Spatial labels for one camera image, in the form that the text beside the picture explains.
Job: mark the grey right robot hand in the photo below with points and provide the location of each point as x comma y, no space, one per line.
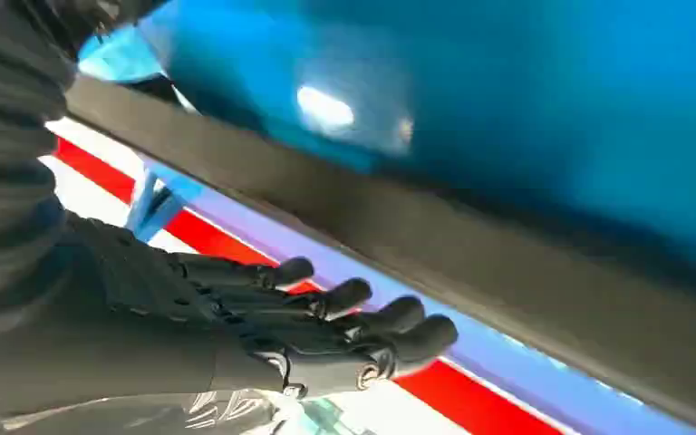
144,336

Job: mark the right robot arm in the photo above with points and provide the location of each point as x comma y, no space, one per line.
6,150

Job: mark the clear plastic wrap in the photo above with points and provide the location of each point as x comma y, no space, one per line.
234,414

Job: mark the dark grey bar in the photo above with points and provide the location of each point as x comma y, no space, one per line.
384,228

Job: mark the glossy blue panel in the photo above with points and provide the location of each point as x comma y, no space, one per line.
534,108

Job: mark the pale blue bracket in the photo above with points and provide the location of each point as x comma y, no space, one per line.
156,204

